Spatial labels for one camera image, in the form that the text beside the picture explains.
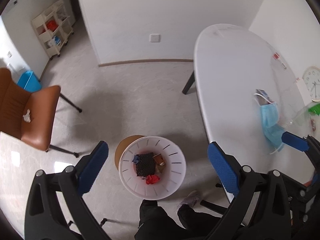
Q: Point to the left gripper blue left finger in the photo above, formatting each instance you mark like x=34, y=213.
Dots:
x=89, y=166

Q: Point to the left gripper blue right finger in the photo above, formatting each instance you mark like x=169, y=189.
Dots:
x=226, y=168

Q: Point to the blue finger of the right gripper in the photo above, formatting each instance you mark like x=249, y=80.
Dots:
x=294, y=141

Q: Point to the clear plastic bottle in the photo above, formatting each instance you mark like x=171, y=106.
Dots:
x=293, y=115

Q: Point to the blue face mask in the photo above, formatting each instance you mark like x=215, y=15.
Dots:
x=269, y=114
x=273, y=134

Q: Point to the printed paper ball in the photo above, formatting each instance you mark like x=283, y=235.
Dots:
x=136, y=159

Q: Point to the black foam mesh sheet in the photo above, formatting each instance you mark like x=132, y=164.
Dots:
x=146, y=166

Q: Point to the red paper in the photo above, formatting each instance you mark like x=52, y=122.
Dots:
x=152, y=179

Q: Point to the small brown wrapper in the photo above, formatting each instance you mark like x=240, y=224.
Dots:
x=160, y=162

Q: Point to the white pink trash basket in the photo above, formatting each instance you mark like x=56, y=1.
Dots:
x=171, y=178

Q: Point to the clear snack wrapper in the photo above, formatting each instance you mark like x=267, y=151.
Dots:
x=314, y=120

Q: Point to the green plastic bag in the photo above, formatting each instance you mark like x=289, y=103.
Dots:
x=315, y=109

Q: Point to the round wooden stool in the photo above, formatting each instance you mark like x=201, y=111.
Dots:
x=122, y=146

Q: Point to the grey slipper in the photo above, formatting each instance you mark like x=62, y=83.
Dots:
x=191, y=199

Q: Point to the brown leather chair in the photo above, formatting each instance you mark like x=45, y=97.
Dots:
x=15, y=101

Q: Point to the white crumpled tissue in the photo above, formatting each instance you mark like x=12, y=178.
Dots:
x=27, y=116

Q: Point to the person's black trouser legs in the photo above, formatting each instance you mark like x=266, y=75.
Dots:
x=155, y=223

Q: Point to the blue plastic bin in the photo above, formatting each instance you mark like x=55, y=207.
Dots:
x=29, y=82

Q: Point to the cream storage cart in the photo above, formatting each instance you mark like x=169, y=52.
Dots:
x=53, y=28

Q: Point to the round white wall clock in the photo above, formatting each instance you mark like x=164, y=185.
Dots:
x=311, y=78

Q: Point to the white wall socket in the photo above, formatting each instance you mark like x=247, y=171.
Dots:
x=155, y=38

